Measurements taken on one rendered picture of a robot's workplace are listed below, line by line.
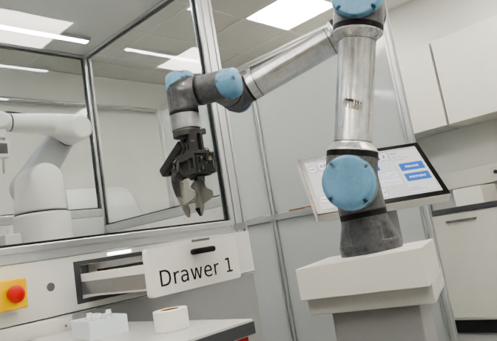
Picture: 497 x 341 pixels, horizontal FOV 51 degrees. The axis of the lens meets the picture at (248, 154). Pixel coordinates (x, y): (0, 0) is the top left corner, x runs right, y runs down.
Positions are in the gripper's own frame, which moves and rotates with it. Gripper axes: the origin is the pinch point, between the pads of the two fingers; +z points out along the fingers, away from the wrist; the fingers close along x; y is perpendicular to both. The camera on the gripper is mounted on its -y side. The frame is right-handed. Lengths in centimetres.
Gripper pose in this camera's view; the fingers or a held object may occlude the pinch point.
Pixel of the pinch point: (192, 211)
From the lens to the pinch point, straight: 132.3
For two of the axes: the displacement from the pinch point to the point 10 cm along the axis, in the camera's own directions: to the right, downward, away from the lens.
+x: 6.8, 0.1, 7.3
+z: 1.6, 9.8, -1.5
